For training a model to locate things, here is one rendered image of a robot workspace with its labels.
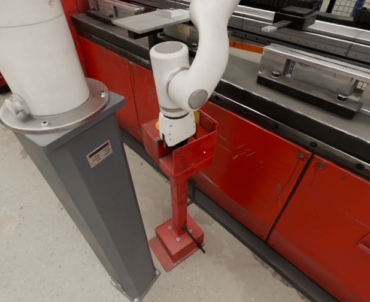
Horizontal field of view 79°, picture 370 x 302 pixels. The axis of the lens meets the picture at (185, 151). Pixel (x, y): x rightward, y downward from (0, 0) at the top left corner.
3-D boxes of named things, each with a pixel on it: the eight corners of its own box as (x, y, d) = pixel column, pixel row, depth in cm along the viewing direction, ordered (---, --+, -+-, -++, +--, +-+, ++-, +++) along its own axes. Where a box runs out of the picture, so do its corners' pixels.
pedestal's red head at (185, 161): (144, 150, 84) (138, 109, 71) (180, 134, 90) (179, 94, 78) (174, 185, 72) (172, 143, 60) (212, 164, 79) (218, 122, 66)
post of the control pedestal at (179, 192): (172, 229, 119) (167, 156, 82) (181, 223, 121) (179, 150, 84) (178, 236, 116) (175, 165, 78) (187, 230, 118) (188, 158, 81)
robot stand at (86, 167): (137, 307, 104) (42, 147, 35) (109, 283, 111) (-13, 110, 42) (161, 272, 115) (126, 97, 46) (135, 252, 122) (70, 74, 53)
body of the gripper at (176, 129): (183, 93, 63) (185, 124, 71) (151, 107, 60) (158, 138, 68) (199, 105, 59) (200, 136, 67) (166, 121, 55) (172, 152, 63)
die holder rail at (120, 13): (91, 13, 144) (87, -5, 138) (99, 11, 147) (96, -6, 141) (137, 30, 118) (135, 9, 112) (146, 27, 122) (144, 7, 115)
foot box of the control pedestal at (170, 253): (147, 241, 126) (144, 231, 118) (184, 218, 137) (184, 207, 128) (166, 273, 114) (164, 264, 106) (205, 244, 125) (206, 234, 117)
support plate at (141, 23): (112, 23, 87) (111, 20, 86) (164, 11, 100) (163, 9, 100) (139, 33, 78) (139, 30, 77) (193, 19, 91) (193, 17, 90)
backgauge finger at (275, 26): (250, 31, 81) (252, 15, 78) (285, 18, 94) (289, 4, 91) (281, 39, 75) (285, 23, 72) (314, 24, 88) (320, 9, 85)
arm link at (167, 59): (199, 102, 56) (180, 87, 62) (197, 48, 46) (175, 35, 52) (169, 115, 53) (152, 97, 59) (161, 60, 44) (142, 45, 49)
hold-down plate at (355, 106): (255, 82, 77) (257, 74, 74) (264, 77, 79) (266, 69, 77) (351, 120, 61) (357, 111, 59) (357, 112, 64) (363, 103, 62)
